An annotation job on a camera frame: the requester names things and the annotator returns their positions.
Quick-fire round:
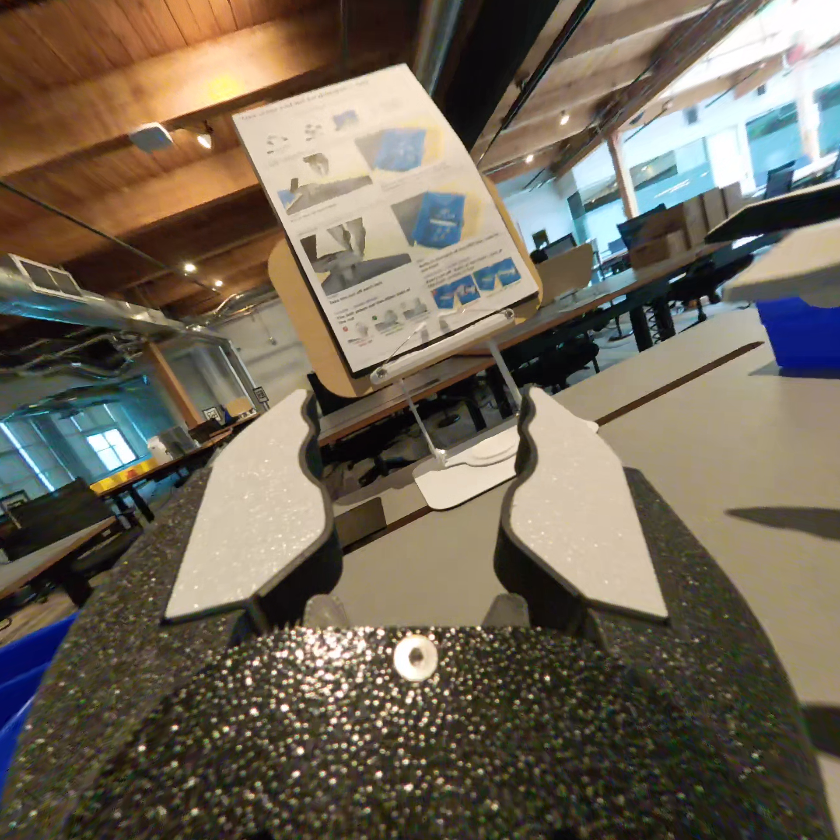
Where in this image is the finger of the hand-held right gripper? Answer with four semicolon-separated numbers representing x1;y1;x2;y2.
722;220;840;308

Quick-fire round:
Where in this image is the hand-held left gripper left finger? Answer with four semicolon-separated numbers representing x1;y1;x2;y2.
162;388;345;634

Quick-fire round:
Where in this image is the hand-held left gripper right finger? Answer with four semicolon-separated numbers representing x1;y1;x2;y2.
493;386;670;636

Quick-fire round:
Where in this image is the dark flat panel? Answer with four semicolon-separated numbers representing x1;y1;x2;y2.
705;180;840;244

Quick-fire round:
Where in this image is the black office chair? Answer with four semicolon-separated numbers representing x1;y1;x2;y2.
669;259;723;322

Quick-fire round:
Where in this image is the stack of cardboard boxes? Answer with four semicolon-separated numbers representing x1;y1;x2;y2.
630;184;746;270

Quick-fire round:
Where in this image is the row of yellow bins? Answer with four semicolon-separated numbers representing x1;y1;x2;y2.
91;456;161;493

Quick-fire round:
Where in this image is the long wooden desk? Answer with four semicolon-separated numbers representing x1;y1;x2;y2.
318;243;723;447

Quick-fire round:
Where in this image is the brown office desk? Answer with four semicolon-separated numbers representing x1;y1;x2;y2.
0;515;129;601

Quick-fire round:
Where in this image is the clear acrylic sheet stand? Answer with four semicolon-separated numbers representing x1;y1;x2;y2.
369;308;526;470

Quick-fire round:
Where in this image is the blue divided plastic bin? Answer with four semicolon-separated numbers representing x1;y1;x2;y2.
0;610;81;778

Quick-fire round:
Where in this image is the printed instruction sheet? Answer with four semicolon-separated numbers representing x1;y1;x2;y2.
231;63;540;376

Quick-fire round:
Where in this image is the white ceiling vent grille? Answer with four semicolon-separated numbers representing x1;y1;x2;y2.
10;255;83;296

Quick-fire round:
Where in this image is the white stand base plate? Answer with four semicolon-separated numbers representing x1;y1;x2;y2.
413;416;601;509

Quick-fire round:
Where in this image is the wooden support post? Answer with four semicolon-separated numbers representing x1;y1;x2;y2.
607;128;641;221

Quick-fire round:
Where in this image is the large silver air duct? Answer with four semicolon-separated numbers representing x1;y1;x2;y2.
0;252;231;349

